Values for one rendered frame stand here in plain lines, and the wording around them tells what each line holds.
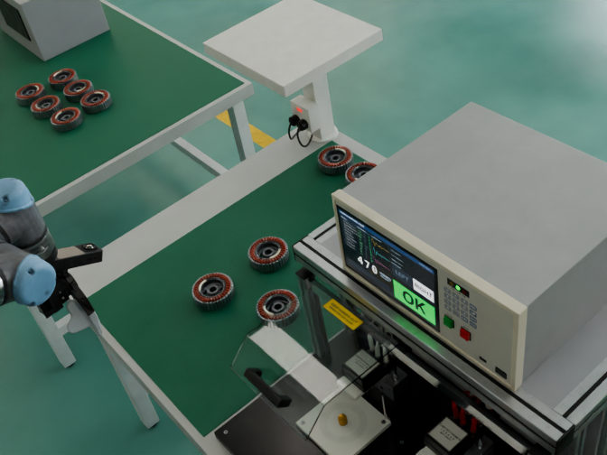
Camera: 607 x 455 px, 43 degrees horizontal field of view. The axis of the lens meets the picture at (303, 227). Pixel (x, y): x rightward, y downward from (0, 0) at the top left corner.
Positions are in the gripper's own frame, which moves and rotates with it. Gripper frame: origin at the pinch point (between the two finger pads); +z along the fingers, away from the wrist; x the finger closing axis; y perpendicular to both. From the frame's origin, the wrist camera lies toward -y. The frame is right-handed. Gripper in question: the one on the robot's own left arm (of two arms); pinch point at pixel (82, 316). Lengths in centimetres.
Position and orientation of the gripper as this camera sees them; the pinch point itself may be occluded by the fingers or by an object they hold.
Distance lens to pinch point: 162.8
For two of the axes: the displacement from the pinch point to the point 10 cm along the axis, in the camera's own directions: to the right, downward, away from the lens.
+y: -6.6, 5.8, -4.8
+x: 7.4, 3.7, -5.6
